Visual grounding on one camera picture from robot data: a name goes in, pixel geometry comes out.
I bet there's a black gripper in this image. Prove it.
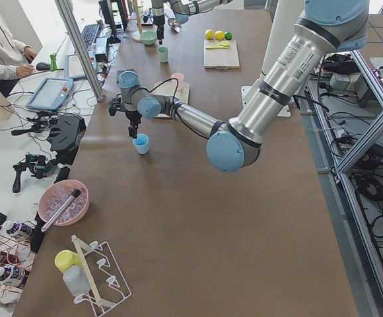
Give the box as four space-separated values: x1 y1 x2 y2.
108 93 142 139
143 8 165 45

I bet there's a blue plastic cup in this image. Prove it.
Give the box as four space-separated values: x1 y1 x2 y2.
132 133 149 155

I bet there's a green plastic cup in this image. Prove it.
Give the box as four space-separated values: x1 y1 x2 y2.
157 46 168 63

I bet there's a pink plastic cup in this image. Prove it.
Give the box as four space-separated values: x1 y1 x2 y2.
171 72 184 93

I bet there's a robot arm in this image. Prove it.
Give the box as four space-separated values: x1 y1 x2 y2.
109 1 369 172
151 0 230 44

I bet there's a cream rabbit tray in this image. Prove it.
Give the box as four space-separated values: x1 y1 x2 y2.
152 79 190 118

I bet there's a green bowl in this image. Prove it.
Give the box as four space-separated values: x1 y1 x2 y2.
140 30 157 46

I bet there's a metal scoop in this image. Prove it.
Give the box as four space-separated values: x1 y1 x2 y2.
168 17 182 33

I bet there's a wooden mug tree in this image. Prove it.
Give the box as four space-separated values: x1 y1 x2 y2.
127 0 143 43

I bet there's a whole lemon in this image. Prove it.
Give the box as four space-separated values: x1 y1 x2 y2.
205 29 214 40
214 30 225 41

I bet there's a grey cloth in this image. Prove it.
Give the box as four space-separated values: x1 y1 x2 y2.
116 69 135 77

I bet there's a yellow plastic knife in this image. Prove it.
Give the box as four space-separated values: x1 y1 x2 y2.
205 46 230 50

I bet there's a wooden cutting board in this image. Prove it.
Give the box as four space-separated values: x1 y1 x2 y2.
203 40 240 70

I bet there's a black keyboard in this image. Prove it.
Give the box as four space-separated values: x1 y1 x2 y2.
81 24 100 50

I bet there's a blue teach pendant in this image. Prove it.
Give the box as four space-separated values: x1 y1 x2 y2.
26 77 73 111

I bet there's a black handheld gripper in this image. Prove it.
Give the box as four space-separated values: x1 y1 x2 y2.
12 153 53 193

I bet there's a pink bowl with ice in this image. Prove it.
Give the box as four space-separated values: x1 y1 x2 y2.
38 179 90 227

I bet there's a computer mouse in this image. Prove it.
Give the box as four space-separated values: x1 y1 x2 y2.
36 62 51 71

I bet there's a yellow cup on rack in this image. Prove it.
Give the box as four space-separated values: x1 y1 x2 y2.
54 250 82 273

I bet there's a clear cup on rack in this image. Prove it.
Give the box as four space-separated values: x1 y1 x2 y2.
63 265 91 297

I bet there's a metal scoop handle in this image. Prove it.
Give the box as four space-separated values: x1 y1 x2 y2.
40 189 81 233

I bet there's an aluminium frame post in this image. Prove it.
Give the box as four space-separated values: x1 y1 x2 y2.
55 0 104 102

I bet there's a white wire rack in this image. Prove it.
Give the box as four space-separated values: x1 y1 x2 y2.
71 235 132 316

